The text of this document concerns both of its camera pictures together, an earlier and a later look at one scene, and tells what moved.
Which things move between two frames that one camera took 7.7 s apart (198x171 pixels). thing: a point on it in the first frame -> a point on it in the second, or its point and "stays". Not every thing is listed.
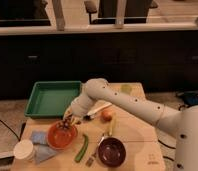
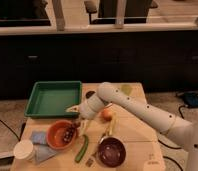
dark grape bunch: (66, 124) -> (69, 132)
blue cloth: (41, 149) stays
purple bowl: (111, 151) stays
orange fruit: (106, 116) stays
